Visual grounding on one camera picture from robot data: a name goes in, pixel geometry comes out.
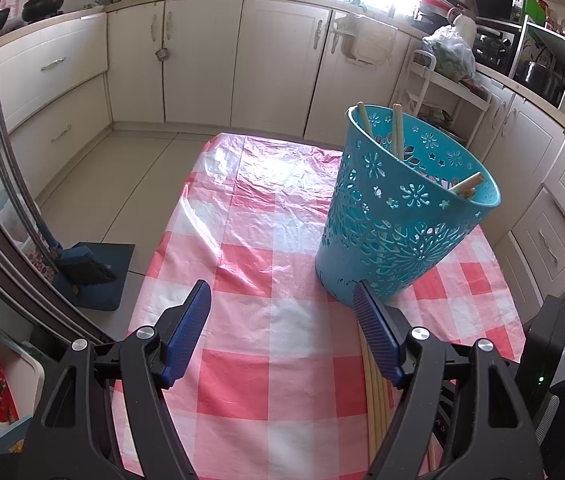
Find black frying pan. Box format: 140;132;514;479
21;0;66;24

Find red white checkered tablecloth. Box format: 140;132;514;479
112;131;527;480

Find wooden chopstick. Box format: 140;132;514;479
449;171;484;200
392;103;405;160
375;370;393;431
365;346;389;452
358;326;377;466

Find white plastic bag of greens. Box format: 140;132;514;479
422;25;475;82

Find white hanging bag holder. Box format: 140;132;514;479
333;13;398;66

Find teal perforated plastic basket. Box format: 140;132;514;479
315;105;501;306

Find blue dustpan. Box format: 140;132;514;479
52;242;135;311

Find white tiered storage rack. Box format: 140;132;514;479
393;49;493;148

